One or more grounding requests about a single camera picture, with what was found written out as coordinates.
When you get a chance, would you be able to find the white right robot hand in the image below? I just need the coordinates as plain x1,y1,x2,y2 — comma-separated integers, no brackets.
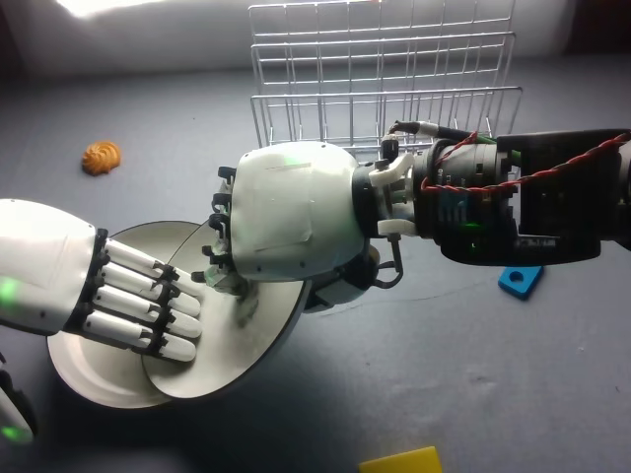
190,141,382,315

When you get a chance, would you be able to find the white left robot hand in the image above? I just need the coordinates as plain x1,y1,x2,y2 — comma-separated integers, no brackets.
0,198,204,444

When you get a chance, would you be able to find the silver wire dish rack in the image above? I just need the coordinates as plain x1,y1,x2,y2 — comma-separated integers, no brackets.
247,0,525,164

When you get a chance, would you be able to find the white plate with dark rim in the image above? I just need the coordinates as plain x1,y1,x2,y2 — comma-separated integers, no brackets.
46,220,218,410
141,219,310,401

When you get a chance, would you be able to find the orange swirl cookie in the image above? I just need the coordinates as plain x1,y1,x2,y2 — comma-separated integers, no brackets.
81,141,123,177

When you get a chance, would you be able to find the blue block with two holes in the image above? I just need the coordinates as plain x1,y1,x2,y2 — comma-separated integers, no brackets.
497,265,544,303

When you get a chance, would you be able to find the yellow rectangular block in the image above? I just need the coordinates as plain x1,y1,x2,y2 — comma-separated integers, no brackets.
358,445,444,473

